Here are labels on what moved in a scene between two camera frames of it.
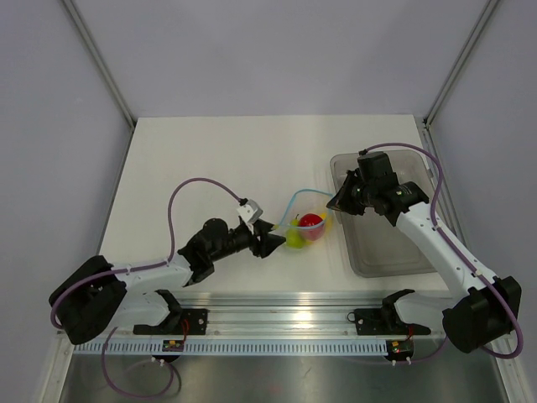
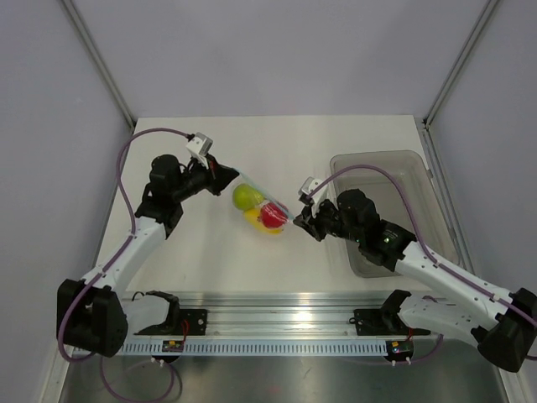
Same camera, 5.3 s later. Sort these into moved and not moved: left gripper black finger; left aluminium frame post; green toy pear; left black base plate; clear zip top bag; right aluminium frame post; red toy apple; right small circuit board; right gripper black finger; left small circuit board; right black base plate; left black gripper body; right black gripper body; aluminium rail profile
Moved: red toy apple; right gripper black finger; clear zip top bag; right black gripper body; left gripper black finger; left black gripper body; green toy pear
Not moved: left black base plate; right small circuit board; right aluminium frame post; aluminium rail profile; right black base plate; left aluminium frame post; left small circuit board
